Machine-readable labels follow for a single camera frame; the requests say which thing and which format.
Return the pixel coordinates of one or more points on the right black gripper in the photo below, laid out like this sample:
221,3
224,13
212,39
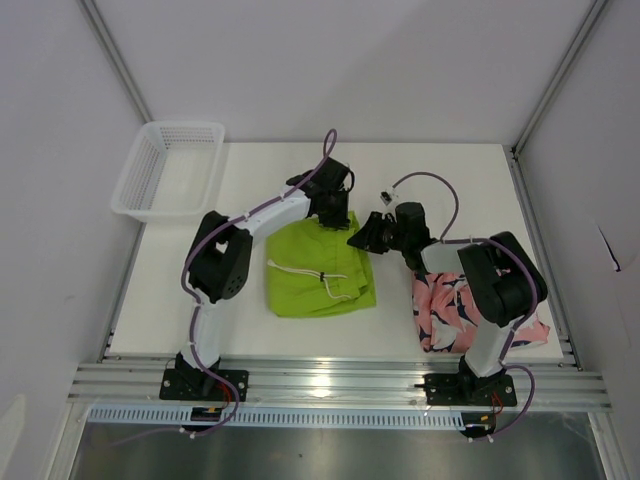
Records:
367,237

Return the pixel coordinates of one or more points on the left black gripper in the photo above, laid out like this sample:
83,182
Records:
341,221

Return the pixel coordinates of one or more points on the lime green shorts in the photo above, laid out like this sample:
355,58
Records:
311,271

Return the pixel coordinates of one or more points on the pink shark print shorts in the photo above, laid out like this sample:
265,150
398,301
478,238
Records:
444,312

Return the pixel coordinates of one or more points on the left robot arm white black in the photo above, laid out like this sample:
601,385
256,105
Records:
217,265

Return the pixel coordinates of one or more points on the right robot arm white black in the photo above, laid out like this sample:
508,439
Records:
505,285

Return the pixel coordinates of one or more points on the white plastic basket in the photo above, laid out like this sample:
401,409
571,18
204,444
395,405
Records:
172,172

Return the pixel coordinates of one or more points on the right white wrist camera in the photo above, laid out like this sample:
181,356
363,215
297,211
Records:
389,197

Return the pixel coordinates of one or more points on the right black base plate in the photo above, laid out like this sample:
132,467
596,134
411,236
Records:
442,389

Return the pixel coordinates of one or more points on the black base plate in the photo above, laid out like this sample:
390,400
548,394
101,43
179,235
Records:
442,389
220,385

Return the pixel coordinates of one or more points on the right aluminium frame post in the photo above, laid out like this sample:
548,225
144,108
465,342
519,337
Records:
568,60

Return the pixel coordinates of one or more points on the aluminium frame post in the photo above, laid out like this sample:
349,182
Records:
111,51
568,60

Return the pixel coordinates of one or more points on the aluminium mounting rail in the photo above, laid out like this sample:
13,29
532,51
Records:
324,382

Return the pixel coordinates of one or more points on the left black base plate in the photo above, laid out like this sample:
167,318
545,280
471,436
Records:
220,385

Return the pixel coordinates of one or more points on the white slotted cable duct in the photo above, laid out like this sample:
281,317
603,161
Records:
413,419

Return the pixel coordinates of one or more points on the left aluminium frame post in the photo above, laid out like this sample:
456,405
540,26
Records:
111,51

